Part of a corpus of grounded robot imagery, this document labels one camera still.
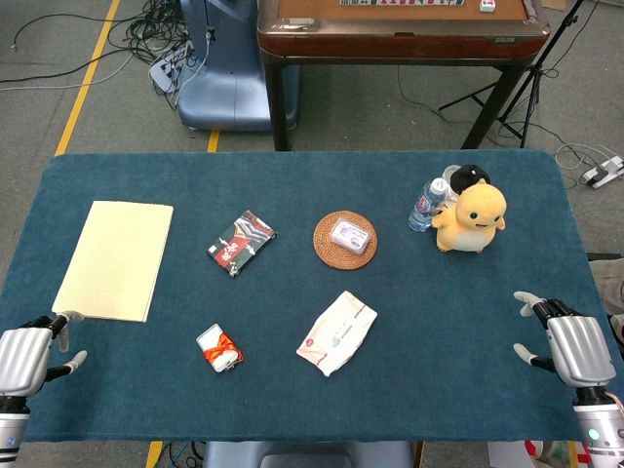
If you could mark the black plush toy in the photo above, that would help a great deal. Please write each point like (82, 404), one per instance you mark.
(468, 176)

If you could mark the black metal bracket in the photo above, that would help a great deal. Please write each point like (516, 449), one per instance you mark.
(607, 256)

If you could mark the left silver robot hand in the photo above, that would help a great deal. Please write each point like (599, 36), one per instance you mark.
(24, 361)

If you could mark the clear plastic cup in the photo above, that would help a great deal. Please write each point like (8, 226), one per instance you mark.
(449, 171)

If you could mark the black tripod stand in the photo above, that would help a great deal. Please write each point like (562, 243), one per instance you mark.
(534, 73)

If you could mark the clear plastic water bottle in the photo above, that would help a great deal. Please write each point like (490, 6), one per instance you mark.
(423, 207)

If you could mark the cream paper folder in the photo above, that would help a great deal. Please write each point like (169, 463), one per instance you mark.
(114, 261)

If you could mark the single white mahjong tile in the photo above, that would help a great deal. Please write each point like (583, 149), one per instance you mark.
(487, 5)

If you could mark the white pink wet wipes pack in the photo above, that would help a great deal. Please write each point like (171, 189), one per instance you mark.
(339, 331)

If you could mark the grey blue robot torso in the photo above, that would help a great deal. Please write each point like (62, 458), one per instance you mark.
(307, 456)

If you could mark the round woven rattan coaster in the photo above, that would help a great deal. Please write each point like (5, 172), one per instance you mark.
(324, 251)

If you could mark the clear purple plastic box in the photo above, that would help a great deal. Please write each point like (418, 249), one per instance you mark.
(350, 236)

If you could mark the blue table cloth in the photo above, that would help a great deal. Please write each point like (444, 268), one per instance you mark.
(292, 400)

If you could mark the yellow plush toy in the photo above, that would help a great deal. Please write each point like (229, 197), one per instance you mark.
(475, 214)

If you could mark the red white packaging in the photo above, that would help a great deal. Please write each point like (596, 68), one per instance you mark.
(536, 451)

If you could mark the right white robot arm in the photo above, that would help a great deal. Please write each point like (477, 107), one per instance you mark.
(602, 429)

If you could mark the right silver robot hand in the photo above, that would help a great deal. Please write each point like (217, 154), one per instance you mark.
(580, 348)

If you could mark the white grey power strip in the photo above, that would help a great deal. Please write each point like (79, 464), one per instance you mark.
(602, 173)

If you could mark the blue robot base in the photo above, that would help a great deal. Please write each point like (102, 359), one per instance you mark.
(224, 92)

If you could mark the white power strip with plugs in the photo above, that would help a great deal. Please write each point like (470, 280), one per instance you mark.
(168, 70)

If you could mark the row of face-up mahjong tiles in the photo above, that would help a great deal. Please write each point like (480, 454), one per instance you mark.
(400, 2)

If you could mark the brown mahjong table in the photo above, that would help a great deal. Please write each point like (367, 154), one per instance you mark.
(400, 44)

